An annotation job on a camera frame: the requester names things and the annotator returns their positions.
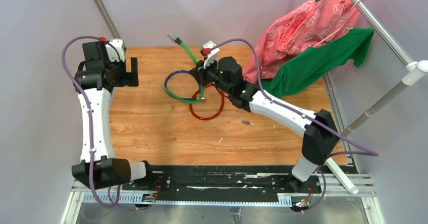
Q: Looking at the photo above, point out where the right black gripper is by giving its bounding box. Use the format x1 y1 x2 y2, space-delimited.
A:
190 55 232 95

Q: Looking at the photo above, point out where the blue cable lock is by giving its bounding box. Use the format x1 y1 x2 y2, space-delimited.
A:
163 70 204 104

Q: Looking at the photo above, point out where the silver key with ring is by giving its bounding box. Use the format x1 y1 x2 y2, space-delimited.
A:
242 120 254 126

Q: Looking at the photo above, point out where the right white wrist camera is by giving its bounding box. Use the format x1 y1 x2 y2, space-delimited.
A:
200 40 220 69

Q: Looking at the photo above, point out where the pink patterned garment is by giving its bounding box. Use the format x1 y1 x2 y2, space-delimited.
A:
243 0 360 83

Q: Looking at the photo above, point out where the green cable lock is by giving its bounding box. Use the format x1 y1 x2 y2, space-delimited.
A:
163 32 204 105

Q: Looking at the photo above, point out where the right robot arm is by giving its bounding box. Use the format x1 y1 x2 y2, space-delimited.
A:
190 57 339 193

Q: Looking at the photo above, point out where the pink clothes hanger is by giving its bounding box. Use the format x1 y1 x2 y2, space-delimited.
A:
313 0 364 48

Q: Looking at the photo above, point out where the red cable lock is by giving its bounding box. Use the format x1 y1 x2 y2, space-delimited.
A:
189 85 225 121

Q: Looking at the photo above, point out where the green t-shirt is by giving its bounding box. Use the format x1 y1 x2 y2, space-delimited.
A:
261 28 374 98

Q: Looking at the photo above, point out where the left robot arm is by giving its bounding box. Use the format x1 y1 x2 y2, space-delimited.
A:
72 38 155 190

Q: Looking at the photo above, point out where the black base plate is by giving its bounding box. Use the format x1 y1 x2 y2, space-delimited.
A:
123 165 322 203

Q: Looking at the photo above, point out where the metal clothes rack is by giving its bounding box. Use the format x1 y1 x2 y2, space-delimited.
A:
312 0 428 195

